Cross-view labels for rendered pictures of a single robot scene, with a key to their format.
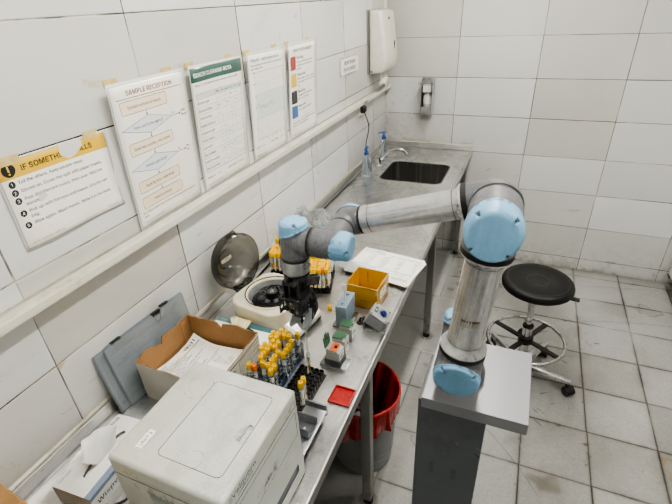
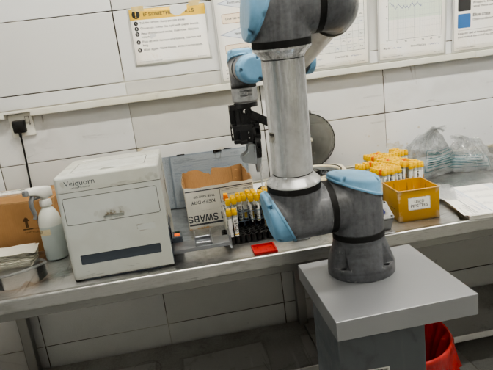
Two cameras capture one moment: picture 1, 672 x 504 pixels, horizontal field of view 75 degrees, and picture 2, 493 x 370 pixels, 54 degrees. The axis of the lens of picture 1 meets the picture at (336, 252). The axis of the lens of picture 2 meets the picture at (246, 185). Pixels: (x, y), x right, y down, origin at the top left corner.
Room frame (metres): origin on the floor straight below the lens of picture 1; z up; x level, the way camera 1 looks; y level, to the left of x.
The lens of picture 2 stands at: (0.24, -1.11, 1.40)
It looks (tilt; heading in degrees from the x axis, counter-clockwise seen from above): 14 degrees down; 59
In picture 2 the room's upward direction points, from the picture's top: 7 degrees counter-clockwise
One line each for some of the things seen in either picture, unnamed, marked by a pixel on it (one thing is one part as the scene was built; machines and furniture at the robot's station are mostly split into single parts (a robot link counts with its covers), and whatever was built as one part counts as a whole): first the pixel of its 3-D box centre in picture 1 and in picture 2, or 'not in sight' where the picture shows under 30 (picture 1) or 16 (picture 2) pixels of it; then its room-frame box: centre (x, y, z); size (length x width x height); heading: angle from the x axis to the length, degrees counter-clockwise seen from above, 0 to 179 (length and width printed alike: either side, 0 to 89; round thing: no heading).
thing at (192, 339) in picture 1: (203, 364); (217, 194); (1.03, 0.43, 0.95); 0.29 x 0.25 x 0.15; 66
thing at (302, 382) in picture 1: (300, 378); (247, 220); (0.97, 0.13, 0.93); 0.17 x 0.09 x 0.11; 156
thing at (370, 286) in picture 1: (367, 288); (410, 199); (1.43, -0.12, 0.93); 0.13 x 0.13 x 0.10; 63
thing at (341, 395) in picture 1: (342, 395); (264, 248); (0.94, 0.00, 0.88); 0.07 x 0.07 x 0.01; 66
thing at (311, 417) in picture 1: (300, 433); (195, 241); (0.78, 0.12, 0.92); 0.21 x 0.07 x 0.05; 156
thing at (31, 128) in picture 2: not in sight; (22, 125); (0.49, 0.90, 1.29); 0.09 x 0.01 x 0.09; 156
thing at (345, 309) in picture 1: (345, 310); not in sight; (1.30, -0.02, 0.92); 0.10 x 0.07 x 0.10; 158
